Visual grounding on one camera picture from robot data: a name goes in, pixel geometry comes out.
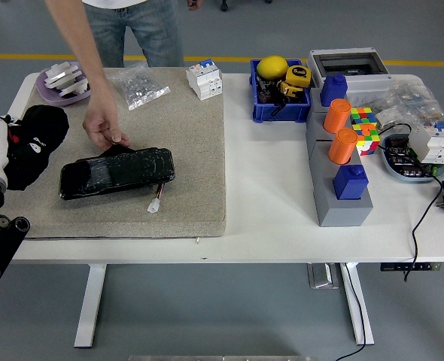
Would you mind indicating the person's right hand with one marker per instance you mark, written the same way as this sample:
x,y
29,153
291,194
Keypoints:
x,y
101,122

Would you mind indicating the person's left hand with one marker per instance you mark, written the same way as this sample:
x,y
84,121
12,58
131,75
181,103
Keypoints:
x,y
194,3

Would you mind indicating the purple tray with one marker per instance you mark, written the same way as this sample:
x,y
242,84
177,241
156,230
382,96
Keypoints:
x,y
56,100

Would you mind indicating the clear bag of screws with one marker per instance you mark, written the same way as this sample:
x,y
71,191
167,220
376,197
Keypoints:
x,y
139,88

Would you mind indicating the person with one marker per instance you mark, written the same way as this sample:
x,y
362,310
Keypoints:
x,y
150,30

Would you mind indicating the white circuit breaker blue lever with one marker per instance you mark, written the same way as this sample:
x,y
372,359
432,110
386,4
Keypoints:
x,y
432,144
204,80

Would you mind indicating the yellow ball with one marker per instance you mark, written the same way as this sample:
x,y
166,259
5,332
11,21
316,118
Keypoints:
x,y
271,67

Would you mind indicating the grey-brown mat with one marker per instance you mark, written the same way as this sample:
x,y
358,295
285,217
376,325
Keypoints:
x,y
192,169

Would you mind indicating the brown round object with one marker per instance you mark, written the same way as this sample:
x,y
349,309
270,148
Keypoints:
x,y
268,98

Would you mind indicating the yellow tape measure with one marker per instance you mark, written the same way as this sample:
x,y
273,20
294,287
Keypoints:
x,y
289,90
298,76

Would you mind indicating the blue plastic bin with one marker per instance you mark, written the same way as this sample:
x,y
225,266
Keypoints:
x,y
282,113

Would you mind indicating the blue square block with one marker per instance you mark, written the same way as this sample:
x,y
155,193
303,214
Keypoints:
x,y
350,184
333,90

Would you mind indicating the orange cylinder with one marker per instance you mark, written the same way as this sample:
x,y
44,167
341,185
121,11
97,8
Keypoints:
x,y
336,116
342,147

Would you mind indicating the white table leg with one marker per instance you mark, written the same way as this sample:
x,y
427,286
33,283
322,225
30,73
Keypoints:
x,y
357,301
90,304

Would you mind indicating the colourful puzzle cube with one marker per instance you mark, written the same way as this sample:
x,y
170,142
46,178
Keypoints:
x,y
368,141
364,116

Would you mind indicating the clear bag with white label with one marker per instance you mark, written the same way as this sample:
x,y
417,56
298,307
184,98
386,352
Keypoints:
x,y
391,117

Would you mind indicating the clear bag of parts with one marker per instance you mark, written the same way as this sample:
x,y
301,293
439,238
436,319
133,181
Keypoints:
x,y
417,97

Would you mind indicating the black electronic module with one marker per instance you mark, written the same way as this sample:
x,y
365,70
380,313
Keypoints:
x,y
397,144
410,167

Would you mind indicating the grey shape holder base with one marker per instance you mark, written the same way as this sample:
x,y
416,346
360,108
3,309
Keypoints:
x,y
342,214

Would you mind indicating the grey metal box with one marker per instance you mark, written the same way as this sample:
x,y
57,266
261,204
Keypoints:
x,y
321,276

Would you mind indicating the blue-grey tray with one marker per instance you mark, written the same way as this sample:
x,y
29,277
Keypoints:
x,y
402,177

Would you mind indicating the black power strip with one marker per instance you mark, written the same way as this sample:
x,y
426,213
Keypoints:
x,y
410,267

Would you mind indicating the white plastic bracket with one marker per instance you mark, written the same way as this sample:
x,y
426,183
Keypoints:
x,y
75,88
62,73

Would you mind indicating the grey electrical enclosure box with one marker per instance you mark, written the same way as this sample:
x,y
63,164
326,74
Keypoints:
x,y
368,83

